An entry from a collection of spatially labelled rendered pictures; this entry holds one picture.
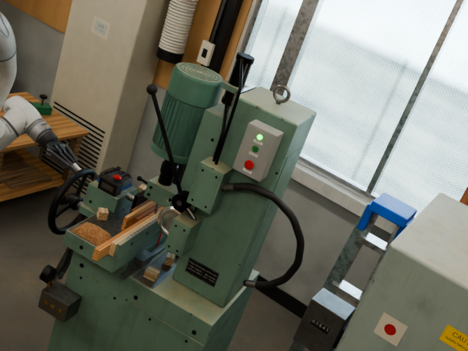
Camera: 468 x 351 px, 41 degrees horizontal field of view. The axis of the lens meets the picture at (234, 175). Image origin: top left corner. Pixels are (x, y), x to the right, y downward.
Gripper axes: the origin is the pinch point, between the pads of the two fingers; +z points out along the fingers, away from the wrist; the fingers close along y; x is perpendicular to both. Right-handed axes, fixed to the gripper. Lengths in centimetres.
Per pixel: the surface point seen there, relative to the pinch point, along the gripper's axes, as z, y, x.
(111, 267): 43, -40, -13
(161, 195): 35.3, -13.0, -29.8
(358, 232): 98, 48, -47
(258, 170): 56, -27, -71
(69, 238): 25.9, -39.6, -8.9
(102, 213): 25.4, -24.6, -14.2
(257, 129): 47, -27, -80
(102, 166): -29, 111, 70
